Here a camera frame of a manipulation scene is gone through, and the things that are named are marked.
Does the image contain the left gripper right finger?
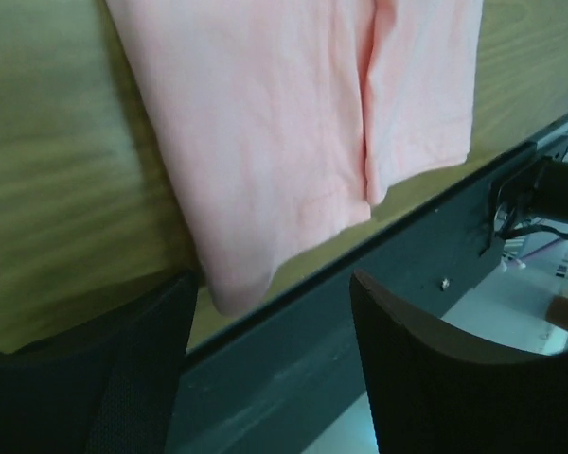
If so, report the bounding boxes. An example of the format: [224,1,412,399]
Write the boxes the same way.
[349,271,568,453]

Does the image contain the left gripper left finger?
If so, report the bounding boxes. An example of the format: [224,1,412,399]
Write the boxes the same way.
[0,271,198,453]

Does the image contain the salmon pink t-shirt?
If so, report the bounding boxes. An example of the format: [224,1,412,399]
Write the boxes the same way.
[108,1,483,315]

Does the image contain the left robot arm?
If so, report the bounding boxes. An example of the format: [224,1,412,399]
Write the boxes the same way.
[0,159,568,453]

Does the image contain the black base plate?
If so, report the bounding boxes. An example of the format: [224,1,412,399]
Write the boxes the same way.
[166,136,568,453]

